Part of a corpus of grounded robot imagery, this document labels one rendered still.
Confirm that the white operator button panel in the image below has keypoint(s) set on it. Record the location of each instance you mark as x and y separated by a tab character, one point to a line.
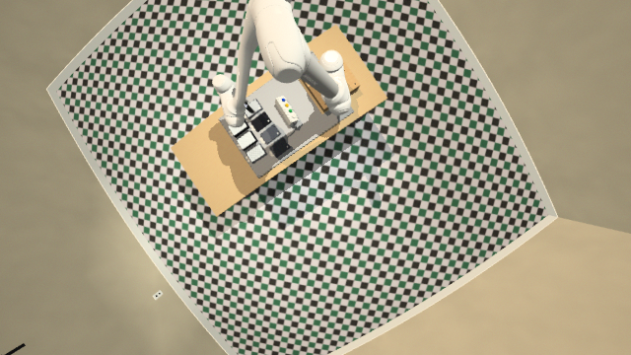
287	112

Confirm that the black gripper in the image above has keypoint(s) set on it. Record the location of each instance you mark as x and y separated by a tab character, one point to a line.
248	107

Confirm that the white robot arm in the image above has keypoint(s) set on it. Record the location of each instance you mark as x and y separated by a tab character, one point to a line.
286	56

